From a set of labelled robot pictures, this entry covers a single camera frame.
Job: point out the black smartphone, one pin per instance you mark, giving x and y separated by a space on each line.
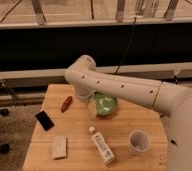
44 120

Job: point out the beige sponge block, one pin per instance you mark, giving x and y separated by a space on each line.
59 147

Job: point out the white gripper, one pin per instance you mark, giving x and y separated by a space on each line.
91 107

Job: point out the white plastic cup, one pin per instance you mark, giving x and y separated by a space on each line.
138 142

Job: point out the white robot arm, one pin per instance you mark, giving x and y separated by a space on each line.
172 100

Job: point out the white labelled bottle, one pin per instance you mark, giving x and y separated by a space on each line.
103 148

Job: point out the green ceramic bowl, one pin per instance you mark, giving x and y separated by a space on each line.
104 104

